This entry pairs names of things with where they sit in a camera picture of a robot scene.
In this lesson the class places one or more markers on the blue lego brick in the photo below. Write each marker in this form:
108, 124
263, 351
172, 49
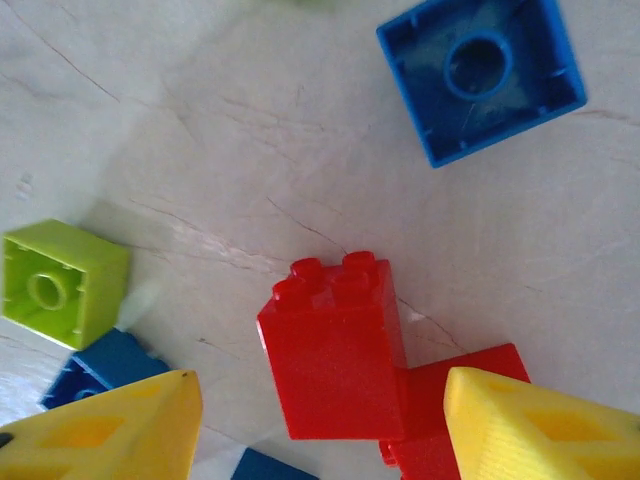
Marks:
115, 357
540, 115
265, 467

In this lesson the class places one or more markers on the green lego brick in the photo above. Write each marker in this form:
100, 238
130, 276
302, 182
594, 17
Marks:
100, 280

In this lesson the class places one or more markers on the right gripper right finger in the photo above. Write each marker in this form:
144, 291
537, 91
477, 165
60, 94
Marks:
480, 425

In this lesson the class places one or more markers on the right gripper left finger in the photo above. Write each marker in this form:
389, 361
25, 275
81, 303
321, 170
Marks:
165, 415

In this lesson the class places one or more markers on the red lego brick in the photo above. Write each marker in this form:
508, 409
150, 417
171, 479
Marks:
335, 360
425, 395

